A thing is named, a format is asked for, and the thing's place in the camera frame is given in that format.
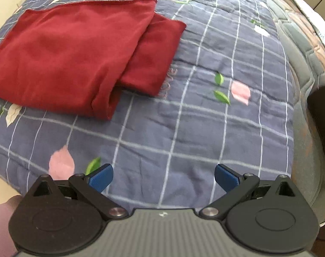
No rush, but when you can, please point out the red long-sleeved shirt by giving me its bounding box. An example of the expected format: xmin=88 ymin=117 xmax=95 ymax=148
xmin=0 ymin=0 xmax=187 ymax=121

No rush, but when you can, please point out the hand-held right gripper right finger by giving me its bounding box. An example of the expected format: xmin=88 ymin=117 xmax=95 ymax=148
xmin=199 ymin=163 xmax=302 ymax=220

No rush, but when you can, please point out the black bag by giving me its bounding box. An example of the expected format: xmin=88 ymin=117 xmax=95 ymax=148
xmin=307 ymin=84 xmax=325 ymax=188

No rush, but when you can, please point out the grey quilted mattress pad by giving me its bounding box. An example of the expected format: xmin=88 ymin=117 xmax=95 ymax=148
xmin=263 ymin=0 xmax=325 ymax=224

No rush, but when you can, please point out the blue checked floral quilt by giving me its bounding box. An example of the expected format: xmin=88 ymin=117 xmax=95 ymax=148
xmin=0 ymin=0 xmax=297 ymax=212

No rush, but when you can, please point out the white patterned cloth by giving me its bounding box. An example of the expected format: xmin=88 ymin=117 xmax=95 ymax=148
xmin=291 ymin=0 xmax=325 ymax=52

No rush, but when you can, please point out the pink clothing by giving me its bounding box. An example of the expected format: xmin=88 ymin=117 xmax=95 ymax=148
xmin=0 ymin=195 xmax=26 ymax=257

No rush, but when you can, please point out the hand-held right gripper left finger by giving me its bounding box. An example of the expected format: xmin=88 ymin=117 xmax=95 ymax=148
xmin=25 ymin=163 xmax=129 ymax=220

